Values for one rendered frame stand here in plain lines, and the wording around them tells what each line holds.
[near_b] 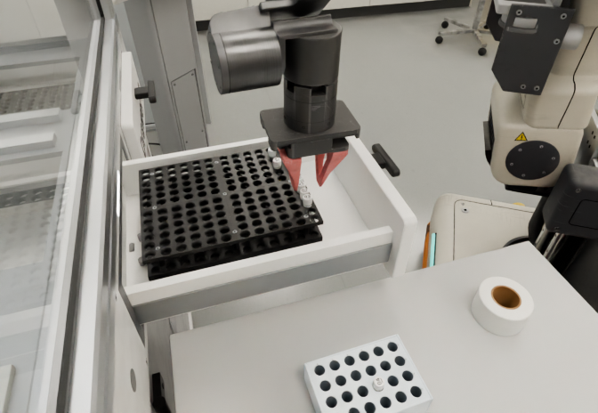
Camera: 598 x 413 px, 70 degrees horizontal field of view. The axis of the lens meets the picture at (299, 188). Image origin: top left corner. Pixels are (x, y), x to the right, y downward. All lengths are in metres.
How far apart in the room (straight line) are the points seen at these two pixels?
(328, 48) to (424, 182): 1.69
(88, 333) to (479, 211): 1.36
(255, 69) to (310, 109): 0.08
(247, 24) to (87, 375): 0.31
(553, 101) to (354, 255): 0.58
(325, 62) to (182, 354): 0.41
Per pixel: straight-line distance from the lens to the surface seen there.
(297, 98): 0.45
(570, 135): 1.04
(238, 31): 0.42
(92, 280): 0.41
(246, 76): 0.41
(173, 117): 1.59
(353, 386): 0.54
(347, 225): 0.63
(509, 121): 1.02
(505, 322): 0.64
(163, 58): 1.49
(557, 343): 0.70
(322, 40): 0.42
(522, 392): 0.64
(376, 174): 0.58
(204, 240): 0.54
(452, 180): 2.14
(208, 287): 0.52
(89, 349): 0.37
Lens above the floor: 1.29
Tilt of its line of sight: 41 degrees down
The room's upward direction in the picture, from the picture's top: straight up
